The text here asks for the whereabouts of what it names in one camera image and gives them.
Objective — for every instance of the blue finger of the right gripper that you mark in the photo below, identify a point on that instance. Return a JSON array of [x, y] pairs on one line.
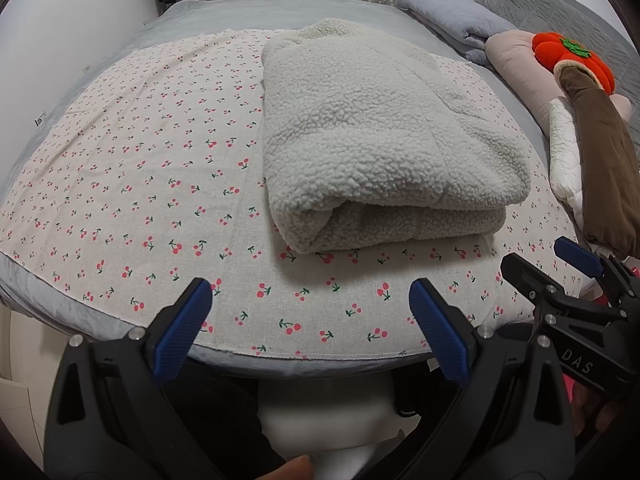
[[579, 258], [530, 277]]

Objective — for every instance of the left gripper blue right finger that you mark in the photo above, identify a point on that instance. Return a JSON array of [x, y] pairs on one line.
[[446, 330]]

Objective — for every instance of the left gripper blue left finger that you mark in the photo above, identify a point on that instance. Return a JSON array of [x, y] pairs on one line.
[[175, 328]]

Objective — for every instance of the white fleece zip jacket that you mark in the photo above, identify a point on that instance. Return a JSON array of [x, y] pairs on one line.
[[367, 142]]

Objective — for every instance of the person's right hand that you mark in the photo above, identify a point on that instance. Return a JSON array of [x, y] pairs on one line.
[[588, 410]]

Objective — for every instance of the person's left hand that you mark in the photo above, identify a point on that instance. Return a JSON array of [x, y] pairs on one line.
[[299, 468]]

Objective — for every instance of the brown folded garment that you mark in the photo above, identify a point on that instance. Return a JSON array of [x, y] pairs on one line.
[[610, 170]]

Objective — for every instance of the white quilted garment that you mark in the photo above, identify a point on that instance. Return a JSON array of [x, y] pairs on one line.
[[565, 166]]

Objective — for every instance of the cherry print bed cloth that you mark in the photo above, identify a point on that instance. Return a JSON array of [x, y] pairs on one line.
[[152, 177]]

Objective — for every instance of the orange pumpkin plush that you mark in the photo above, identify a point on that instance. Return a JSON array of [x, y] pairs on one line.
[[555, 51]]

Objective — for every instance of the pink pillow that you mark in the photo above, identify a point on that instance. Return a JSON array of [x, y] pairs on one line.
[[512, 56]]

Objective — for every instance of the grey bed with sheet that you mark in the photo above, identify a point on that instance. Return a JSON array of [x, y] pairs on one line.
[[191, 18]]

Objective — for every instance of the grey quilted pillow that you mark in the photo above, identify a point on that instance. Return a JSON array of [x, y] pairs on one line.
[[577, 22]]

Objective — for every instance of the folded blue-grey blanket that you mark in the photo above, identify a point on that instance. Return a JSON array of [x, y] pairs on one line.
[[464, 24]]

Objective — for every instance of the wall power socket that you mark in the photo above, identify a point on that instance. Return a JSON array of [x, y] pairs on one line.
[[40, 118]]

